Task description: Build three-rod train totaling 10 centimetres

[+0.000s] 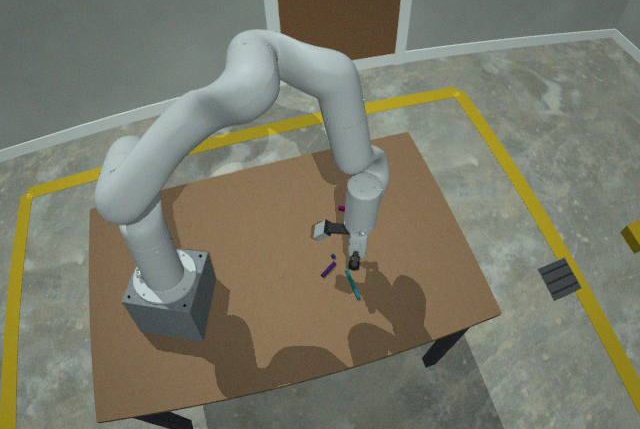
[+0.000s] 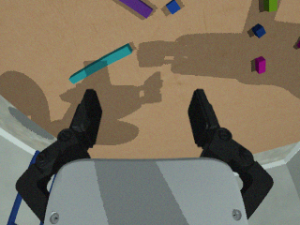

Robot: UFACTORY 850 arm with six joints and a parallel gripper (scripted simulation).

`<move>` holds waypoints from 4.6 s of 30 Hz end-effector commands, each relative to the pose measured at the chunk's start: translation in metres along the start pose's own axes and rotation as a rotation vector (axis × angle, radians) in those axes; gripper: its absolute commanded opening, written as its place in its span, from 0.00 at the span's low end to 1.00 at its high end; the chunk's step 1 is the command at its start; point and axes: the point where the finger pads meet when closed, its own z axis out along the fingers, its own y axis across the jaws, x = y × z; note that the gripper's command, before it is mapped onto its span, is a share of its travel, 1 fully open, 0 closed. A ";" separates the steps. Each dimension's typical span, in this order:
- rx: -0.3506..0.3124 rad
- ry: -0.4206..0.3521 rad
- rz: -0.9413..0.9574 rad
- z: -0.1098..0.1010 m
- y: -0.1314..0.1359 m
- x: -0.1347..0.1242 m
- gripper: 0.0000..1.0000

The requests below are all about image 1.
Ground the purple rod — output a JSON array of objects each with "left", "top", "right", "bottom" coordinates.
[{"left": 321, "top": 262, "right": 336, "bottom": 277}]

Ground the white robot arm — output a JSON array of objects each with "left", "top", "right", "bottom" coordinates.
[{"left": 94, "top": 29, "right": 390, "bottom": 305}]

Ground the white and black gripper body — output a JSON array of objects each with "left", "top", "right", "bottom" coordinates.
[{"left": 347, "top": 230, "right": 369, "bottom": 259}]

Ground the turquoise rod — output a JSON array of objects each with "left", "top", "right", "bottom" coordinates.
[{"left": 345, "top": 270, "right": 361, "bottom": 299}]

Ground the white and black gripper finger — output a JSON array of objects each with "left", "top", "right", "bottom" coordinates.
[{"left": 348, "top": 251, "right": 360, "bottom": 271}]

